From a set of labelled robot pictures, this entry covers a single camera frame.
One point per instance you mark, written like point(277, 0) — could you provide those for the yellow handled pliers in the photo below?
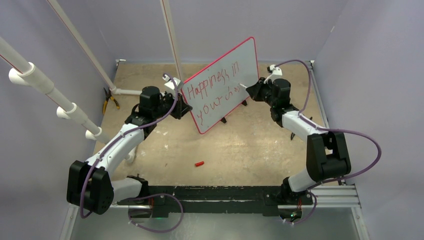
point(109, 97)

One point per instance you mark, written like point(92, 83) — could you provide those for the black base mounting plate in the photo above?
point(262, 200)

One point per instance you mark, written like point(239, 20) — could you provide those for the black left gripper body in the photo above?
point(166, 106)

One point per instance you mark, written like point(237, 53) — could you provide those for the white pvc pipe frame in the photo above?
point(27, 74)

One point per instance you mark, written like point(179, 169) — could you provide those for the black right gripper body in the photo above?
point(267, 87)

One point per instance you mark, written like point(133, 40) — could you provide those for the red marker cap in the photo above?
point(198, 164)

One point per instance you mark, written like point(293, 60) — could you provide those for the red framed whiteboard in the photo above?
point(214, 91)

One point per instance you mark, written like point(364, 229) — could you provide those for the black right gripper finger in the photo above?
point(256, 97)
point(254, 90)

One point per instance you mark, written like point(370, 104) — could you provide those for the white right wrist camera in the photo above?
point(275, 73)

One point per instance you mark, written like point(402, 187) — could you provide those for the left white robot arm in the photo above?
point(89, 184)

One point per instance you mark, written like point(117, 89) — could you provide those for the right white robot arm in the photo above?
point(327, 155)

